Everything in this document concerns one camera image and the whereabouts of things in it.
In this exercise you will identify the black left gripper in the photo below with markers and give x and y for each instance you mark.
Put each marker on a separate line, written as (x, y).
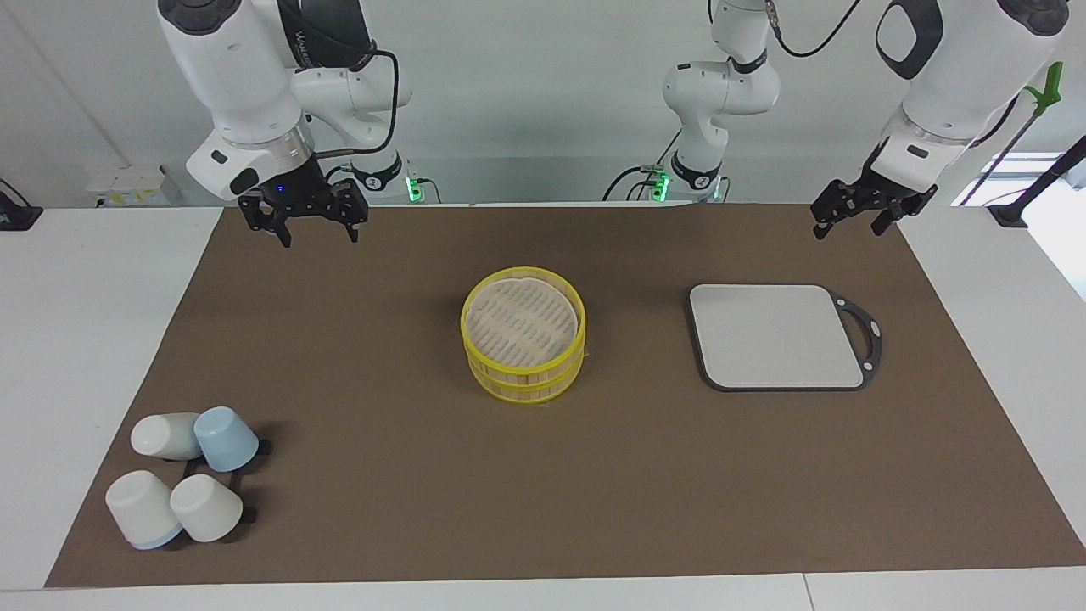
(882, 193)

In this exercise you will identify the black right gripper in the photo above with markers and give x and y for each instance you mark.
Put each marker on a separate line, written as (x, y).
(305, 197)

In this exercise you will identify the white slotted steamer lid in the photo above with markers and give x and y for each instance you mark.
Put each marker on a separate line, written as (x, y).
(522, 327)

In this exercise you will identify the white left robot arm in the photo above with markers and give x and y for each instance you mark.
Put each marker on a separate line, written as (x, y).
(959, 76)

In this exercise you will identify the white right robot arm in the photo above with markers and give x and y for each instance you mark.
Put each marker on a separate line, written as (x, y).
(246, 76)

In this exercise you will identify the yellow bamboo steamer basket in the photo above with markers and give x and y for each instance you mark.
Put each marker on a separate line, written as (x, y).
(526, 382)

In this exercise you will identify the white cutting board grey rim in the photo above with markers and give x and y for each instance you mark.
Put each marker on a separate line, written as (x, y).
(780, 339)

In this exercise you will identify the brown table mat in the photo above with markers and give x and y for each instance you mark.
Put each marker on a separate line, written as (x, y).
(382, 356)

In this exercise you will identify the black angled stand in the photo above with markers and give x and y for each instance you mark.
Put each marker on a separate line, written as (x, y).
(1039, 182)

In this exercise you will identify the white box yellow labels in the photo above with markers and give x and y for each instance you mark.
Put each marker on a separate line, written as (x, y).
(131, 185)

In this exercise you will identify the light blue cup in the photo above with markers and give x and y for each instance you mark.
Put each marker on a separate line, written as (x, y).
(226, 440)

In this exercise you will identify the pole with green tip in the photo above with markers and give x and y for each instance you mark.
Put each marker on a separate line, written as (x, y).
(1045, 89)

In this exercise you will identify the white cup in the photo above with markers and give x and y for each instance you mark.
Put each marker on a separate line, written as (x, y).
(206, 507)
(161, 435)
(140, 507)

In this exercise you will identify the black cup rack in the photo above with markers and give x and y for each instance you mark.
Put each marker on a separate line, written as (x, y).
(248, 514)

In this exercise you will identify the black table clamp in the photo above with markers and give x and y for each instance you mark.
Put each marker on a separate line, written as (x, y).
(15, 212)

